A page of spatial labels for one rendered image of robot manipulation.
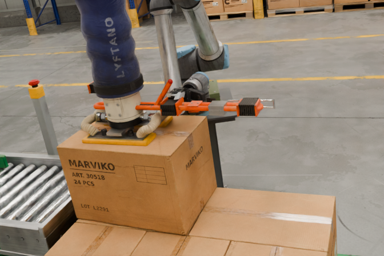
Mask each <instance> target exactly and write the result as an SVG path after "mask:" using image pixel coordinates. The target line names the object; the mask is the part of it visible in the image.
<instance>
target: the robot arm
mask: <svg viewBox="0 0 384 256"><path fill-rule="evenodd" d="M177 4H179V5H180V7H181V9H182V11H183V13H184V15H185V17H186V19H187V22H188V24H189V26H190V28H191V30H192V32H193V35H194V37H195V40H196V42H197V44H198V46H199V48H196V46H195V45H187V46H184V47H180V48H178V49H176V45H175V38H174V31H173V24H172V20H171V12H172V11H173V5H177ZM150 13H151V14H152V15H153V16H154V20H155V27H156V31H157V38H158V45H159V52H160V56H161V63H162V70H163V77H164V81H165V85H166V83H167V81H168V80H169V79H172V80H173V83H172V84H171V86H170V88H169V90H168V91H167V93H166V95H167V97H168V98H169V97H175V98H174V100H178V99H180V98H181V97H183V98H184V102H191V101H203V102H207V100H206V98H210V95H209V90H208V85H209V78H208V76H207V75H206V74H205V73H203V72H207V71H216V70H223V69H227V68H229V49H228V45H227V44H222V43H221V42H220V41H219V40H217V39H216V36H215V34H214V31H213V28H212V26H211V23H210V21H209V18H208V16H207V13H206V10H205V8H204V5H203V3H202V0H150ZM193 114H195V116H207V115H209V111H200V112H198V113H188V111H183V112H182V113H181V114H180V115H193Z"/></svg>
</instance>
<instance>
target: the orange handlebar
mask: <svg viewBox="0 0 384 256"><path fill-rule="evenodd" d="M155 103H156V102H141V104H155ZM210 103H211V102H203V101H191V102H182V106H178V110H179V111H188V113H198V112H200V111H208V110H209V109H208V105H209V104H210ZM237 103H238V102H228V103H227V106H224V109H223V110H224V111H237V108H236V105H237ZM94 108H95V109H97V110H105V106H104V102H97V103H95V104H94ZM135 109H136V110H160V107H159V106H157V105H136V107H135ZM257 109H258V111H261V110H262V109H263V104H262V103H260V104H259V106H258V108H257Z"/></svg>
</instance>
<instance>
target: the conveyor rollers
mask: <svg viewBox="0 0 384 256"><path fill-rule="evenodd" d="M8 165H9V167H7V168H0V218H2V219H10V220H16V221H17V220H19V219H20V220H19V221H25V222H32V221H33V220H34V219H35V218H36V217H37V216H39V215H40V213H41V212H43V211H44V209H46V208H47V207H48V206H49V205H50V204H51V203H52V202H53V201H55V200H56V199H57V198H58V197H59V196H60V195H61V194H62V193H63V192H64V191H65V190H66V189H67V188H68V186H67V182H66V179H65V175H64V172H63V169H62V170H61V171H60V172H59V168H58V167H57V166H53V167H52V168H51V169H50V170H48V168H47V167H46V166H45V165H42V166H41V167H39V168H38V169H37V168H36V166H35V165H30V166H28V167H27V168H25V166H24V165H23V164H21V163H20V164H19V165H18V166H16V167H14V165H13V164H12V163H8ZM61 181H62V182H61ZM60 182H61V183H60ZM56 185H57V187H56ZM55 187H56V188H55ZM51 190H52V191H51ZM36 191H37V192H36ZM50 191H51V192H50ZM35 192H36V193H35ZM49 192H50V193H49ZM45 195H47V196H45ZM44 196H45V197H44ZM69 196H70V192H69V189H67V190H66V191H65V192H64V193H63V194H62V195H61V196H60V197H59V198H58V199H57V200H56V201H55V202H54V203H53V204H52V205H51V206H49V207H48V208H47V209H46V210H45V211H44V212H43V213H42V214H41V215H40V216H39V217H38V218H37V219H36V220H35V221H34V223H43V222H44V221H45V220H46V219H47V218H48V217H49V216H50V215H51V214H52V213H53V212H54V211H55V210H56V209H57V208H58V207H60V205H61V204H63V203H64V201H65V200H67V199H68V197H69ZM41 199H42V200H41ZM40 200H41V201H40ZM39 201H40V202H39ZM38 202H39V203H38ZM34 205H35V206H34ZM33 206H34V207H33ZM32 207H33V208H32ZM31 208H32V209H31ZM30 209H31V210H30ZM29 210H30V211H29ZM28 211H29V212H28ZM27 212H28V213H27ZM24 214H25V215H24ZM8 215H9V216H8ZM23 215H24V216H23ZM7 216H8V217H7ZM22 216H23V217H22Z"/></svg>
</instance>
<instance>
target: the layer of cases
mask: <svg viewBox="0 0 384 256"><path fill-rule="evenodd" d="M44 256H337V222H336V201H335V196H329V195H314V194H298V193H283V192H274V191H260V190H245V189H230V188H221V187H217V188H216V189H215V191H214V192H213V194H212V195H211V197H210V199H209V200H208V202H207V203H206V204H205V206H204V208H203V209H202V211H201V212H200V214H199V215H198V216H197V218H196V220H195V221H194V223H193V224H192V226H191V227H190V229H189V230H188V232H187V233H186V235H181V234H174V233H167V232H162V231H156V230H149V229H142V228H137V227H130V226H124V225H116V224H112V223H105V222H98V221H91V220H86V219H80V218H79V219H78V220H77V221H76V223H74V224H73V225H72V227H71V228H69V229H68V231H67V232H65V234H64V235H63V236H62V237H61V238H60V239H59V240H58V241H57V242H56V244H55V245H54V246H53V247H52V248H51V249H50V250H49V251H48V252H47V253H46V254H45V255H44Z"/></svg>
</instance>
